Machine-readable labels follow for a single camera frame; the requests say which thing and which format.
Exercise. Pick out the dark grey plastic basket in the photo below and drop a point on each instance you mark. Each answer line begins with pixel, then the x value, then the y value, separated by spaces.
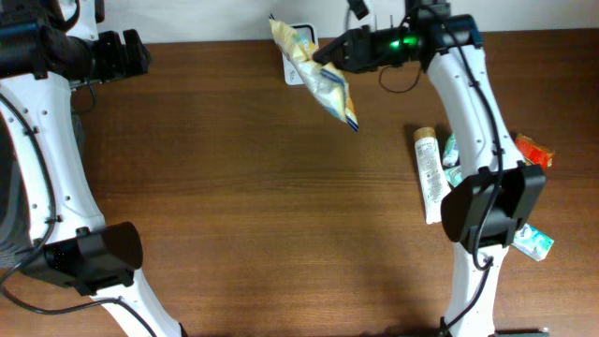
pixel 14 210

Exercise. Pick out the teal Kleenex tissue pack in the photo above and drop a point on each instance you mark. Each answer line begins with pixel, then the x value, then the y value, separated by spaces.
pixel 450 157

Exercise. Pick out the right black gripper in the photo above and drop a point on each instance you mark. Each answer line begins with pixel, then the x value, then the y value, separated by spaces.
pixel 355 52

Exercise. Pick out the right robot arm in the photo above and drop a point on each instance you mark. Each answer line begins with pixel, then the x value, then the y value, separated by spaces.
pixel 498 191

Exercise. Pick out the beige snack bag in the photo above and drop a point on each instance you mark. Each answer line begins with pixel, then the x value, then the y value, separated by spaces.
pixel 326 83

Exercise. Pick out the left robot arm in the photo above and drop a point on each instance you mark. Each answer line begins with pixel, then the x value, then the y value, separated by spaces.
pixel 51 227

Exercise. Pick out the orange noodle packet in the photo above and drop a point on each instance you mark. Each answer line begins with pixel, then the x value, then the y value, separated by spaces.
pixel 533 152

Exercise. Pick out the white cream tube gold cap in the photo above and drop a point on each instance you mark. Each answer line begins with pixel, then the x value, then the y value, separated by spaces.
pixel 434 186

